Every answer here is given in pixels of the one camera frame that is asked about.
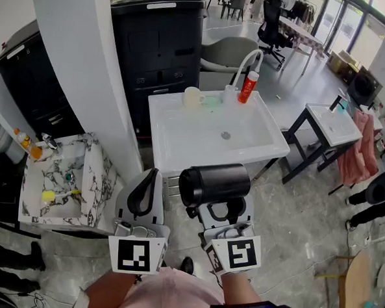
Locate marble sink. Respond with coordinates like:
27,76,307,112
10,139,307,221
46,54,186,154
17,128,123,231

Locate pink towel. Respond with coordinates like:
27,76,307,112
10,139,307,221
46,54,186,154
335,107,383,189

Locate person's pink shirt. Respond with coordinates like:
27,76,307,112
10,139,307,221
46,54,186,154
111,264,229,308

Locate black cylindrical cup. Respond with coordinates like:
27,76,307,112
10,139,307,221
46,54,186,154
177,160,253,221

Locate dining table with chairs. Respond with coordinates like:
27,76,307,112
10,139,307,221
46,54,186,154
205,0,249,23

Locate black faucet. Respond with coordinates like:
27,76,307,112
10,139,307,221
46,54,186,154
329,94,347,113

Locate yellow brush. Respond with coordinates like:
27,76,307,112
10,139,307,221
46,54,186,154
41,187,82,205

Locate white curved faucet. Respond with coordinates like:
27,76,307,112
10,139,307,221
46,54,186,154
221,47,265,107

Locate glass window wall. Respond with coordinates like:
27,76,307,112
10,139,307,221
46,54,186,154
310,0,385,61

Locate clothes rack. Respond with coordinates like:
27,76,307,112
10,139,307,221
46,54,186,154
288,0,319,25

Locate small white sink black stand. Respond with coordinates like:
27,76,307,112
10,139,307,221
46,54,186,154
280,100,366,190

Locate black cabinet machine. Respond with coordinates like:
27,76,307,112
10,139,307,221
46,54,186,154
0,18,92,142
101,0,206,142

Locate chrome faucet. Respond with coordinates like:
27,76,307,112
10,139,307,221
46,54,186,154
40,133,60,149

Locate person's right forearm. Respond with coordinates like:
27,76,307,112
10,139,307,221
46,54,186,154
217,270,264,308

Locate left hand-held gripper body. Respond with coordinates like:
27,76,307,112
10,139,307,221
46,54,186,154
106,218,171,276

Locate grey shell chair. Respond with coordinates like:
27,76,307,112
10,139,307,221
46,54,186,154
199,34,261,77

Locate orange drink bottle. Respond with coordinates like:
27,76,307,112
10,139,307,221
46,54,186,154
12,127,45,160

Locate person's black shoe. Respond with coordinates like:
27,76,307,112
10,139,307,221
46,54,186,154
179,255,196,276

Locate white ceramic sink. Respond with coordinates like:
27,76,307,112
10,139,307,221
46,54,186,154
143,84,294,183

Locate black office chair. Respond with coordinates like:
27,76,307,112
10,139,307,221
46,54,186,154
255,0,297,71

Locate pale green soap dish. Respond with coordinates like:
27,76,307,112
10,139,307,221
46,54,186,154
203,95,223,109

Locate black washing machine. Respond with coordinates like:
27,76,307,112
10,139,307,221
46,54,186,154
346,64,385,109

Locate cardboard boxes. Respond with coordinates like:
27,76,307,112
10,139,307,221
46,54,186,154
324,49,363,86

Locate red bottle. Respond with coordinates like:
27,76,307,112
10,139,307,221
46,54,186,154
236,70,259,105

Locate cream cup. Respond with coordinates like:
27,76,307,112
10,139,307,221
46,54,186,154
182,86,206,110

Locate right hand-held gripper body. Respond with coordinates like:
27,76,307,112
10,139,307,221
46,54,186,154
197,219,264,281

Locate white round container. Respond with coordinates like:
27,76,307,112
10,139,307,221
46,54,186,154
0,121,28,166

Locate table with checkered cloth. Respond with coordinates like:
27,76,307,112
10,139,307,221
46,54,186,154
274,16,328,77

